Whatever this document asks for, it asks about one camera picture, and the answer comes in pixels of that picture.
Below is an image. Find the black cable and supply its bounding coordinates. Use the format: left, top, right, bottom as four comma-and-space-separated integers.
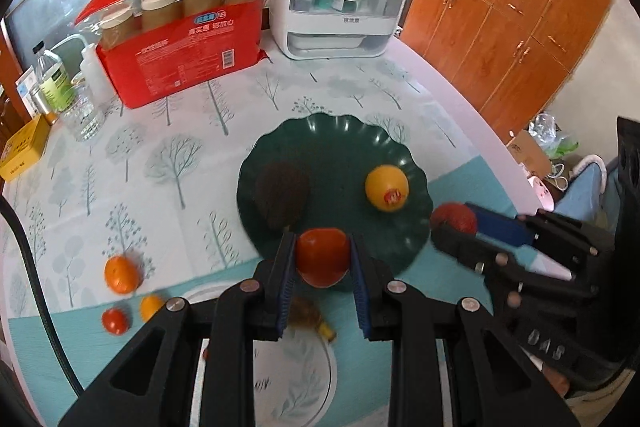
0, 197, 86, 398

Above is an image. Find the green label bottle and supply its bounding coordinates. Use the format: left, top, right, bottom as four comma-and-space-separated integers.
32, 42, 76, 112

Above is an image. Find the red package of cups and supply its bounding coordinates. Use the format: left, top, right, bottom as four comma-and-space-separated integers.
80, 0, 271, 110

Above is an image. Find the overripe brown banana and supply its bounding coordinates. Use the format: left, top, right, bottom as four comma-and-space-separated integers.
287, 297, 337, 340

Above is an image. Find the orange tangerine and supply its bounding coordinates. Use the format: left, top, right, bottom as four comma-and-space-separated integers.
103, 255, 141, 295

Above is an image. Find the white and blue carton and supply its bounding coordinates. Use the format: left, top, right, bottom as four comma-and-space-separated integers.
15, 69, 41, 118

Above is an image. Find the dark green scalloped plate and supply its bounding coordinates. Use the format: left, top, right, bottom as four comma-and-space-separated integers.
237, 113, 435, 294

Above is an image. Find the wooden cabinet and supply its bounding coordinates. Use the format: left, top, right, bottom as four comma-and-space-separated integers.
400, 0, 618, 142

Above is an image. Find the yellow box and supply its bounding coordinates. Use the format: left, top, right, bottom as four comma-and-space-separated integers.
0, 114, 51, 182

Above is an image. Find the white plastic bottle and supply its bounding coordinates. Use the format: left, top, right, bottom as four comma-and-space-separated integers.
80, 43, 113, 102

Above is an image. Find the blue cloth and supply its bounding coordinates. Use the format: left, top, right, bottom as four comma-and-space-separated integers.
552, 154, 621, 228

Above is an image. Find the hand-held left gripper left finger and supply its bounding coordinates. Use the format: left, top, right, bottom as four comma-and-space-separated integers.
57, 232, 301, 427

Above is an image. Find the tree print tablecloth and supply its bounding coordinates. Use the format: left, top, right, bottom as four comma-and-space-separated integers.
0, 34, 551, 427

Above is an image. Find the clear plastic bag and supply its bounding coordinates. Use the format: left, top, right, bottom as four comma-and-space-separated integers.
529, 113, 581, 158

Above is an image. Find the dark brown avocado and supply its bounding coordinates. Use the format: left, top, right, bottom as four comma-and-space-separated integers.
254, 161, 311, 230

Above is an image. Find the small red tomato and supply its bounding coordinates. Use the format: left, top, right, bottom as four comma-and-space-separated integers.
102, 308, 132, 336

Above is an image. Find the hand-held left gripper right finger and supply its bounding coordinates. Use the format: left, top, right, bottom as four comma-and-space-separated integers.
348, 234, 583, 427

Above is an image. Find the large red tomato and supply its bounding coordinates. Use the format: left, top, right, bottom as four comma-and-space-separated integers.
295, 228, 352, 289

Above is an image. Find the small orange kumquat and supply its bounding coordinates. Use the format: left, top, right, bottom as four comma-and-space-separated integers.
140, 294, 166, 322

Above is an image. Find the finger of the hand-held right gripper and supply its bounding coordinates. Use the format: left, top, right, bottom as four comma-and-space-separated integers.
431, 226, 598, 300
462, 202, 608, 258

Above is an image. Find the pink item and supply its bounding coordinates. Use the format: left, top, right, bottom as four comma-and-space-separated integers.
525, 174, 556, 210

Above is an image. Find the clear water bottle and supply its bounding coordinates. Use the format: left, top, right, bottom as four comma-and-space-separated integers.
70, 74, 106, 142

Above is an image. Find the yellow citrus with red sticker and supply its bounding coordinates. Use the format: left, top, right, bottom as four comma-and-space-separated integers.
365, 164, 411, 214

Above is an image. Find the cardboard box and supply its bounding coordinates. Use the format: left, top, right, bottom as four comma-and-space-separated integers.
507, 129, 553, 178

